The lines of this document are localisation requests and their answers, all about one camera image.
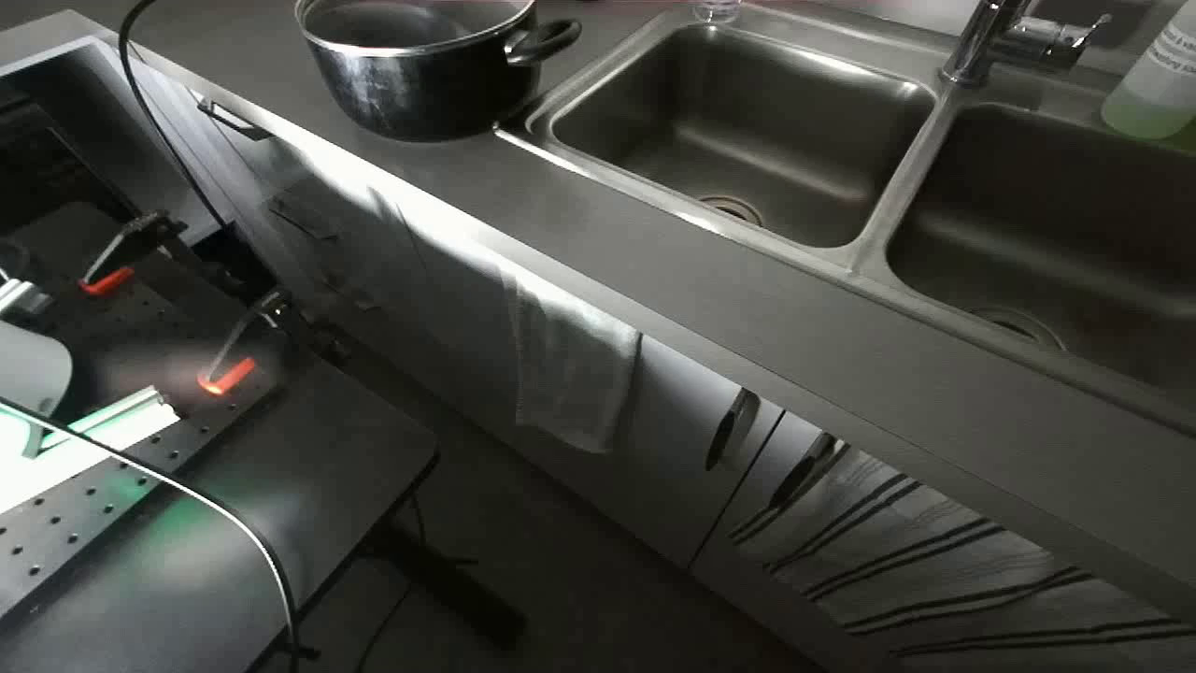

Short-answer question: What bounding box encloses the green dish soap bottle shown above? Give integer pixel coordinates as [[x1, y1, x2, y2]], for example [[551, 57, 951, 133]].
[[1104, 0, 1196, 137]]

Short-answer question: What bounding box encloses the black cabinet door handle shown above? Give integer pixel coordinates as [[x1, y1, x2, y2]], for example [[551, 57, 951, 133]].
[[707, 390, 761, 468]]

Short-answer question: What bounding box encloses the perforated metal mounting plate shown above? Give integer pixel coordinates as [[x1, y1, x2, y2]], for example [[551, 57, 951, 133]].
[[0, 385, 240, 617]]

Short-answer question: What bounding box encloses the orange handled clamp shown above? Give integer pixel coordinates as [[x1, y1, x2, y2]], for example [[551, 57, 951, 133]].
[[197, 290, 288, 395], [80, 212, 180, 299]]

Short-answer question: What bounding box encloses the chrome kitchen faucet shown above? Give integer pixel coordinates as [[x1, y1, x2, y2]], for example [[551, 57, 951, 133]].
[[939, 0, 1109, 87]]

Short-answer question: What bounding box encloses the orange handled clamp upper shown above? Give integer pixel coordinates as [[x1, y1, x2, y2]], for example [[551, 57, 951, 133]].
[[80, 212, 180, 299]]

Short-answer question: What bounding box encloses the stainless steel double sink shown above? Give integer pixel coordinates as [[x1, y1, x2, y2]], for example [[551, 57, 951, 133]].
[[521, 6, 1196, 421]]

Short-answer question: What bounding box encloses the black cooking pot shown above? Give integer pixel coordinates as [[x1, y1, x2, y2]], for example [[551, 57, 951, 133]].
[[297, 0, 585, 143]]

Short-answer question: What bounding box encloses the orange handled clamp lower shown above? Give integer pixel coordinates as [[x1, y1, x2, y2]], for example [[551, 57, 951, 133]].
[[197, 290, 288, 395]]

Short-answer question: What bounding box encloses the black power cable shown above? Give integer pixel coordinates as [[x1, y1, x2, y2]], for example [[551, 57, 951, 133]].
[[115, 0, 240, 240]]

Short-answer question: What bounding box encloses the white hanging dish towel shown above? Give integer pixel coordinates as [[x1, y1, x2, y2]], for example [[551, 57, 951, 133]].
[[511, 288, 642, 453]]

